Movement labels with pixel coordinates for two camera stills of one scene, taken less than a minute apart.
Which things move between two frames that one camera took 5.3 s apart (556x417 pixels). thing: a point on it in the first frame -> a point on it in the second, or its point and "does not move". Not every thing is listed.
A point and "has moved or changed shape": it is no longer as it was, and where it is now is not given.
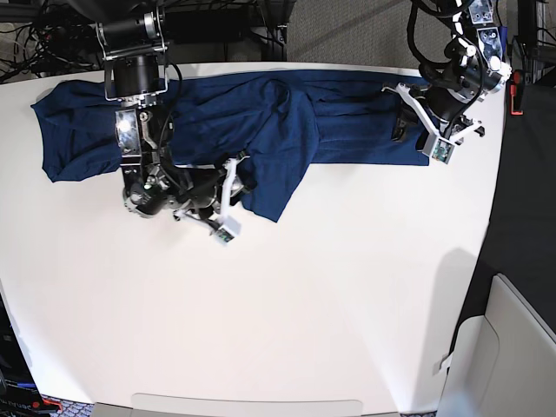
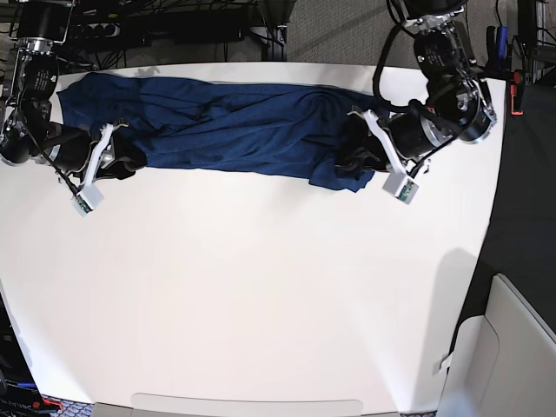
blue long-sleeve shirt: x=281 y=125 has moved or changed shape
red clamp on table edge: x=517 y=93 does not move
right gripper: x=444 y=115 -> x=407 y=136
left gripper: x=205 y=184 -> x=73 y=152
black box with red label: x=19 y=393 does not move
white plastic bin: x=503 y=363 does not move
